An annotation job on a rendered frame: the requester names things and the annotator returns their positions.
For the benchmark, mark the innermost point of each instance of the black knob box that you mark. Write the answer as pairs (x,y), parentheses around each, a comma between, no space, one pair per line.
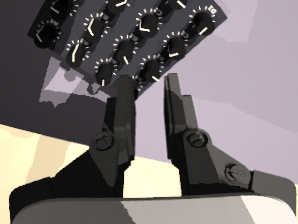
(145,34)

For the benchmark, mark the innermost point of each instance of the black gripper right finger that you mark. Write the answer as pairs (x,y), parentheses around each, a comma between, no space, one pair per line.
(206,167)

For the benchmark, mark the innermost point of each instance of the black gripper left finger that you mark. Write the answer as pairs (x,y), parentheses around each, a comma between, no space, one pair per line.
(98,171)

